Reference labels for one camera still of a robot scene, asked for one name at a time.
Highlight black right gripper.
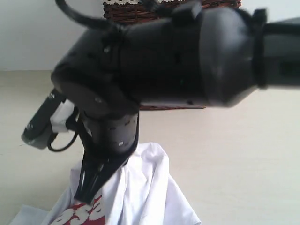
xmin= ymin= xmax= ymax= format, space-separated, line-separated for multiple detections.
xmin=75 ymin=111 xmax=139 ymax=203

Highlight white t-shirt with red lettering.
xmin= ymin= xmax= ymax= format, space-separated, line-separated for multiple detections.
xmin=12 ymin=142 xmax=201 ymax=225

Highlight brown wicker basket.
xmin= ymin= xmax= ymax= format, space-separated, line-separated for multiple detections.
xmin=103 ymin=0 xmax=242 ymax=111

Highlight white lace basket liner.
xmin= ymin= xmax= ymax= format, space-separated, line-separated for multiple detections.
xmin=103 ymin=0 xmax=175 ymax=5

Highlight black camera cable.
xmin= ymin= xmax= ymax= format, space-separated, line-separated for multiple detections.
xmin=46 ymin=110 xmax=82 ymax=152

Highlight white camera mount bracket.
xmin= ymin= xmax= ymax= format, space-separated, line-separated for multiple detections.
xmin=50 ymin=100 xmax=75 ymax=133

